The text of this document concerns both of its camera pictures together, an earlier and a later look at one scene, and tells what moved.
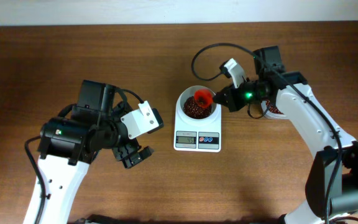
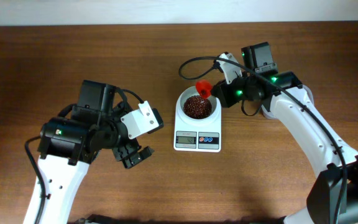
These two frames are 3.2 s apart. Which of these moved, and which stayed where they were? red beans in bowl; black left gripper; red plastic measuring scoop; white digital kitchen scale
Moved: red plastic measuring scoop
Stayed: black left gripper; red beans in bowl; white digital kitchen scale
